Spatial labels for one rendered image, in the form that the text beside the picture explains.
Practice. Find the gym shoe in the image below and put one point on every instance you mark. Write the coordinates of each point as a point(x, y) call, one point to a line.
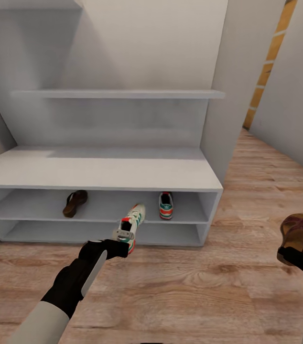
point(130, 223)
point(166, 204)

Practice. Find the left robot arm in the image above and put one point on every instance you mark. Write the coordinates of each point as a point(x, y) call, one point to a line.
point(48, 320)

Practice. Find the sandal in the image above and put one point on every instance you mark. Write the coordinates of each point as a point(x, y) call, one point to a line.
point(292, 232)
point(73, 201)

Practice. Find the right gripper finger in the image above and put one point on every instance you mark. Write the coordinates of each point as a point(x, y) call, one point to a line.
point(282, 250)

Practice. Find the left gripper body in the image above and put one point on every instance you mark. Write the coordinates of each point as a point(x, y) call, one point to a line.
point(120, 248)

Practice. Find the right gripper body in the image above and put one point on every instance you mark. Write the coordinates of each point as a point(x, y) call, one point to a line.
point(294, 256)

